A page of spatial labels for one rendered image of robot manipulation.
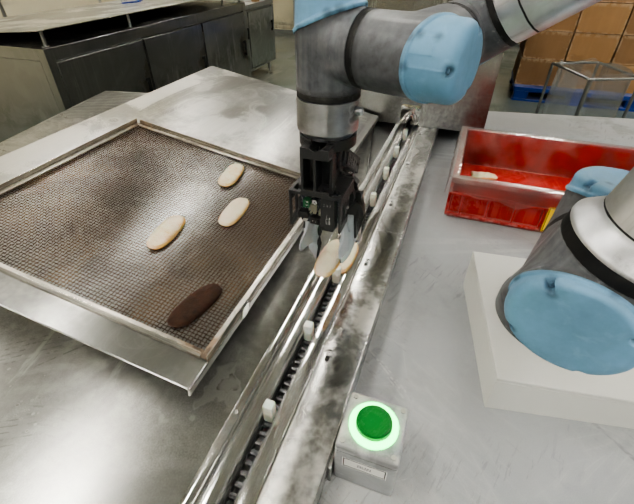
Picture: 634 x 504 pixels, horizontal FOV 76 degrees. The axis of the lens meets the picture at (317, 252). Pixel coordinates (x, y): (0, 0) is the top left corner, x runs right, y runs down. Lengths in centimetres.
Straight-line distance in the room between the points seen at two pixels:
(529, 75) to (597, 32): 63
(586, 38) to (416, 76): 466
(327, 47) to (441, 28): 11
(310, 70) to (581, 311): 34
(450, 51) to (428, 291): 47
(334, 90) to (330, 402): 37
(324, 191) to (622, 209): 30
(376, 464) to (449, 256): 49
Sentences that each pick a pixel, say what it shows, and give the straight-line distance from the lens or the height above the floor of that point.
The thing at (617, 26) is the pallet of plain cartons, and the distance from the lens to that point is 506.
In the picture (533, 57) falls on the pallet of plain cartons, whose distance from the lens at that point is 502.
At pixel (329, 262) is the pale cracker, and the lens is 62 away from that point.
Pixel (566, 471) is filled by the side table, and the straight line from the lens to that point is 63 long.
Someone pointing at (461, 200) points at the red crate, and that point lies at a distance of 96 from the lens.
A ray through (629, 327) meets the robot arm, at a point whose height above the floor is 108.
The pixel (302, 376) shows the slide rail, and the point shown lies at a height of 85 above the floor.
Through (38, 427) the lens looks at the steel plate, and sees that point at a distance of 68.
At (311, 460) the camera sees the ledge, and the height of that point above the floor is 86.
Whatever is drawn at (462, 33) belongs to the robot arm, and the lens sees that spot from 40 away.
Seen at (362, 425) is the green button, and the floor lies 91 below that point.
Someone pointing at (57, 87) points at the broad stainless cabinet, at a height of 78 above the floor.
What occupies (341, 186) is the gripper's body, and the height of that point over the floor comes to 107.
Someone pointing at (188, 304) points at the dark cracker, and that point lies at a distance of 61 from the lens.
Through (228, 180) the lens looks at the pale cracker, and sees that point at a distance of 87.
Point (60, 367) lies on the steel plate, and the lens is 73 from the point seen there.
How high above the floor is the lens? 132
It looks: 37 degrees down
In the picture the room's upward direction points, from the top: straight up
